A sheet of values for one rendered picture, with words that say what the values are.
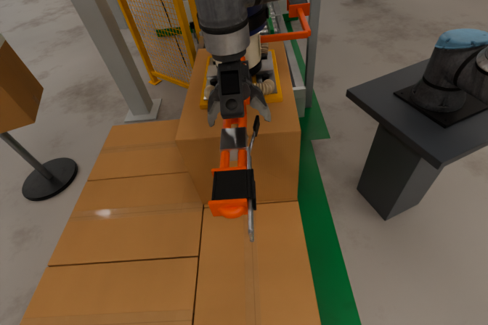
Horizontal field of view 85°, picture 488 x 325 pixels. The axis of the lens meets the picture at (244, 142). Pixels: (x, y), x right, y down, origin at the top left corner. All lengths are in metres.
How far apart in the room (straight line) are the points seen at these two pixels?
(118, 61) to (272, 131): 1.77
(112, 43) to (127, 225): 1.48
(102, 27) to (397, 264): 2.38
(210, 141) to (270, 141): 0.19
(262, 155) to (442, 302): 1.18
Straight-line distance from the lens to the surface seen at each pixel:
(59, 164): 2.60
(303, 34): 1.05
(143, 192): 1.32
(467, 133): 1.28
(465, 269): 1.85
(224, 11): 0.50
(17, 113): 1.95
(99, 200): 1.40
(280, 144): 0.87
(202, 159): 0.93
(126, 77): 2.46
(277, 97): 0.93
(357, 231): 1.74
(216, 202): 0.51
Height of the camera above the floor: 1.52
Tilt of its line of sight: 46 degrees down
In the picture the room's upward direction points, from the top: 9 degrees counter-clockwise
